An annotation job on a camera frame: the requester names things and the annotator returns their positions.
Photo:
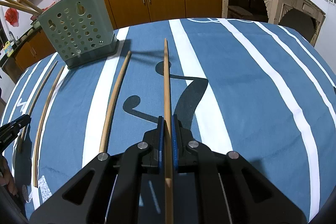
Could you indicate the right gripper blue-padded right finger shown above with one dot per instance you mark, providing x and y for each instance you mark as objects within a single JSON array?
[{"x": 175, "y": 141}]

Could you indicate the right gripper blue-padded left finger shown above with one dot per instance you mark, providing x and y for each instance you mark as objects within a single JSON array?
[{"x": 161, "y": 139}]

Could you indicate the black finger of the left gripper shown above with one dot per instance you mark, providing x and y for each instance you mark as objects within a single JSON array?
[{"x": 9, "y": 132}]

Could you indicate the wooden kitchen base cabinets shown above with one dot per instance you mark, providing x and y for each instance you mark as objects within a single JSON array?
[{"x": 125, "y": 13}]

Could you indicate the person's hand at left edge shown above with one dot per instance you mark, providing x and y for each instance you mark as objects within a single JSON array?
[{"x": 7, "y": 178}]

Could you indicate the wooden chopstick right bundle outer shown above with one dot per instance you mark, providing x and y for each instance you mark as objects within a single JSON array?
[{"x": 169, "y": 208}]

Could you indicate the wooden chopstick bundle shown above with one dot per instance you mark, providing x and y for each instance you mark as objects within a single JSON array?
[
  {"x": 169, "y": 208},
  {"x": 19, "y": 7}
]

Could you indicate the wooden chopstick on white stripe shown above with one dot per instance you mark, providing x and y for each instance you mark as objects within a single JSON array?
[{"x": 112, "y": 105}]

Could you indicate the yellow detergent bottle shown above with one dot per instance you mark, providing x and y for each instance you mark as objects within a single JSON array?
[{"x": 8, "y": 48}]

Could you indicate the blue white striped tablecloth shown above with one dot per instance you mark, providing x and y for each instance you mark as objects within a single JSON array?
[{"x": 255, "y": 88}]

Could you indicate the green perforated utensil holder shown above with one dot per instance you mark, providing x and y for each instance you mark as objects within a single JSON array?
[{"x": 79, "y": 30}]

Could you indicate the wooden chopstick right bundle inner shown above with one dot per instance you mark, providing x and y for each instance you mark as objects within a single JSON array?
[{"x": 19, "y": 7}]

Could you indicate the cream carved sideboard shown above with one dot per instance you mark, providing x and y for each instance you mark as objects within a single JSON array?
[{"x": 273, "y": 1}]

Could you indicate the red plastic bag on wall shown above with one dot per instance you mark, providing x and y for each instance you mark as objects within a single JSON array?
[{"x": 12, "y": 16}]

